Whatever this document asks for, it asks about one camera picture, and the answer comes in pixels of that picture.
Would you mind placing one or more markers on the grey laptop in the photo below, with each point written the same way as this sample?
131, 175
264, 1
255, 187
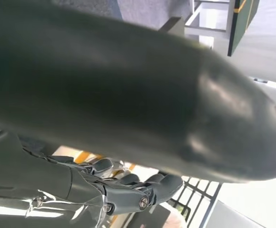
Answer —
150, 218

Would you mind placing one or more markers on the green top white table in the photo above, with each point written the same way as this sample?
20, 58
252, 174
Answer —
243, 22

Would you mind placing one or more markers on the grey partition panel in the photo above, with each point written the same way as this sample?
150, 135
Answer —
228, 218

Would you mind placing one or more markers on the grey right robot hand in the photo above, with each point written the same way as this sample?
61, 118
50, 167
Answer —
104, 94

